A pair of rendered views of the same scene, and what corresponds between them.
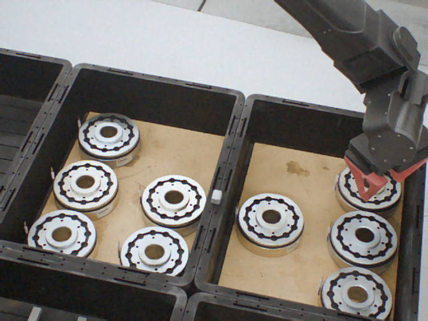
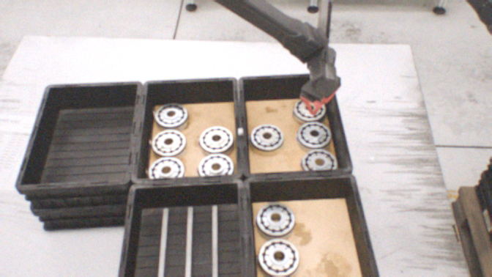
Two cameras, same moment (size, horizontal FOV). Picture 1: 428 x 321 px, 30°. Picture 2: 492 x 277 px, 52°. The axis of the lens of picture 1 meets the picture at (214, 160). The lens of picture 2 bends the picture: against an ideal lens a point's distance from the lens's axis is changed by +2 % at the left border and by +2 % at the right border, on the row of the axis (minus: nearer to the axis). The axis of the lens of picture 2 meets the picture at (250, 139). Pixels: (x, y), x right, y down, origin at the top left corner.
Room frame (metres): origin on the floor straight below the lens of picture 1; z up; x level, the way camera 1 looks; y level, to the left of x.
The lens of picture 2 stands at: (-0.17, 0.16, 2.00)
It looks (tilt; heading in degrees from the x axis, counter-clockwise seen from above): 50 degrees down; 348
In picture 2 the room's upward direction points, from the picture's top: 1 degrees counter-clockwise
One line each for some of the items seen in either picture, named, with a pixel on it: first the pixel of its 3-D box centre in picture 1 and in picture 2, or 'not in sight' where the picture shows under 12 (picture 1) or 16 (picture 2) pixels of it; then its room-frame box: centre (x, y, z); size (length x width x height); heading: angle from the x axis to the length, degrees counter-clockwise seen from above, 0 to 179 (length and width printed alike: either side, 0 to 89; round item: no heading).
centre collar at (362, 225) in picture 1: (364, 235); (314, 133); (0.75, -0.24, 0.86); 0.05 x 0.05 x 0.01
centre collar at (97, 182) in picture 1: (85, 183); (168, 141); (0.82, 0.20, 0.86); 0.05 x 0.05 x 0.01
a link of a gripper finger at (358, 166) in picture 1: (376, 172); (316, 100); (0.73, -0.22, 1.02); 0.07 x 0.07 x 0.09; 37
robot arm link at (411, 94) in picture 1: (404, 99); (324, 61); (0.74, -0.23, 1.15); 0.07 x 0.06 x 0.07; 164
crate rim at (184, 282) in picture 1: (126, 165); (189, 127); (0.81, 0.13, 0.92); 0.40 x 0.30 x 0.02; 170
